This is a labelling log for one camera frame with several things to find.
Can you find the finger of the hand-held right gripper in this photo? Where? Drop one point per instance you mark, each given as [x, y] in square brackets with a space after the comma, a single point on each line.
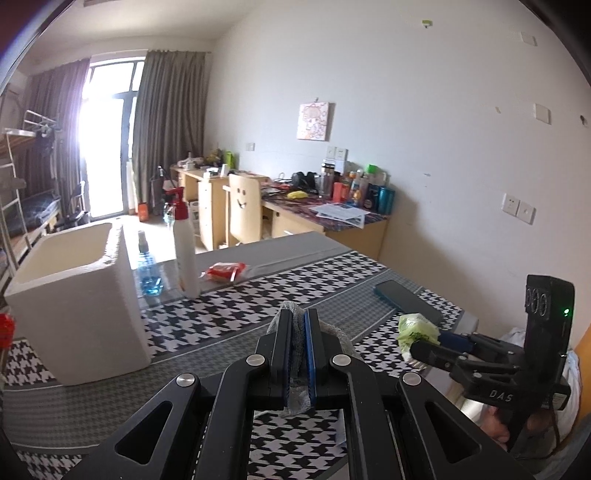
[457, 340]
[436, 354]

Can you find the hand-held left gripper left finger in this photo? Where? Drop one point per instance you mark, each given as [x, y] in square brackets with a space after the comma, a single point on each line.
[284, 350]

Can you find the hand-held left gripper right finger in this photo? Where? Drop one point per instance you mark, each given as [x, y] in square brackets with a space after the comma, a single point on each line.
[310, 360]

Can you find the green plastic bag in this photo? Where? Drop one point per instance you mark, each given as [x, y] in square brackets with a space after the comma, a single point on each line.
[418, 330]

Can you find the grey mesh sleeve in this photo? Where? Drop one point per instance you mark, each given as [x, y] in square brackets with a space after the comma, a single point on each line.
[298, 318]

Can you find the white foam box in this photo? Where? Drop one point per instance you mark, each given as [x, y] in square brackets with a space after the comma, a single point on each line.
[87, 323]

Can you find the person's right hand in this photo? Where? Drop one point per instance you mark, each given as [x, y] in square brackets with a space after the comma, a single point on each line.
[496, 424]

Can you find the black smartphone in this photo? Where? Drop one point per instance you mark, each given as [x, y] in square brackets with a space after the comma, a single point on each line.
[406, 300]

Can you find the houndstooth tablecloth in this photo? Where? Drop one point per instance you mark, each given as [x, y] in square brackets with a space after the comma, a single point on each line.
[221, 318]

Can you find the red snack packet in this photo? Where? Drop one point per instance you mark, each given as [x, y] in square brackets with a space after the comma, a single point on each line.
[224, 271]

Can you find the wooden desk with patterned top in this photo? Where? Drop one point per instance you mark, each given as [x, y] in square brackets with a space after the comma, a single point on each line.
[351, 235]

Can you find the white lotion bottle red pump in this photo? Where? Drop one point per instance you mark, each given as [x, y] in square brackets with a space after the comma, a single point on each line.
[187, 258]

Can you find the printed paper sheets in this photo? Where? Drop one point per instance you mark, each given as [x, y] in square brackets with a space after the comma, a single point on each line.
[339, 213]

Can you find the wooden chair with smiley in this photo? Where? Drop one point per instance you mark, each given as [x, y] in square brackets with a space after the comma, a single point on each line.
[244, 207]

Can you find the blue liquid bottle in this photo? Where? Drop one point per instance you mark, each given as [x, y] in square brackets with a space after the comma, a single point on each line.
[148, 277]

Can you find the yellow cloth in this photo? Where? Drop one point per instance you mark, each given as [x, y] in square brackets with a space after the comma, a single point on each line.
[296, 194]

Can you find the plain wooden desk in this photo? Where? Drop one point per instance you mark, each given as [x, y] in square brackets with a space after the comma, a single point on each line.
[207, 207]

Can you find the white cardboard box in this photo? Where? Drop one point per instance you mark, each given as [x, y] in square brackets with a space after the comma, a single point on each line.
[194, 214]

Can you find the black hair dryer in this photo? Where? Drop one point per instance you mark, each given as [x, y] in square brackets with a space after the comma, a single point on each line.
[304, 181]

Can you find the cluster of toiletry bottles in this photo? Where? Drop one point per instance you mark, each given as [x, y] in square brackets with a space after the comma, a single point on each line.
[364, 191]

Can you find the orange bin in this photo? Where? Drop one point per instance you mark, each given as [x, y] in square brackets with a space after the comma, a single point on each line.
[143, 212]

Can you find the green paper bag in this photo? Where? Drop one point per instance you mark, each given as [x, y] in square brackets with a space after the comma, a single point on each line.
[229, 160]

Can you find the black folding cart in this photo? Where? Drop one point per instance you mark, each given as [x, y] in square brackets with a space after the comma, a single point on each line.
[158, 189]

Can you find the black folding chair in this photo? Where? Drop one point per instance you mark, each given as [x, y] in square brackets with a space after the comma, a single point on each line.
[76, 212]

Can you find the brown curtain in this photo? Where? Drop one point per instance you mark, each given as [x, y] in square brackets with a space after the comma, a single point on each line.
[168, 129]
[57, 120]

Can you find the glass balcony door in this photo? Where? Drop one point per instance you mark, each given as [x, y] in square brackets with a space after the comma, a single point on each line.
[108, 147]

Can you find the red plastic bag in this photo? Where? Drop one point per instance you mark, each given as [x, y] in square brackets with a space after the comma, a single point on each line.
[5, 332]

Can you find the metal bunk bed with ladder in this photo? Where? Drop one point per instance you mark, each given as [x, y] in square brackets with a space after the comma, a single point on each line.
[18, 207]

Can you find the double wall outlet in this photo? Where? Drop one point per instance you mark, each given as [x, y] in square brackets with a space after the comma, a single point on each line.
[518, 207]

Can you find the white wall outlet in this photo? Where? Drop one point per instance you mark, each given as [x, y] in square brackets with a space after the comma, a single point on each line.
[335, 153]

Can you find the white wall switch plate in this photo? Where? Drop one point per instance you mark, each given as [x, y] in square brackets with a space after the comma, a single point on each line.
[542, 113]

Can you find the cartoon wall picture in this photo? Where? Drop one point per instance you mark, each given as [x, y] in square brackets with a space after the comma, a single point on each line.
[315, 121]

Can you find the white wall cover plate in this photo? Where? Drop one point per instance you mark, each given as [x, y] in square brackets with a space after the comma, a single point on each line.
[528, 38]

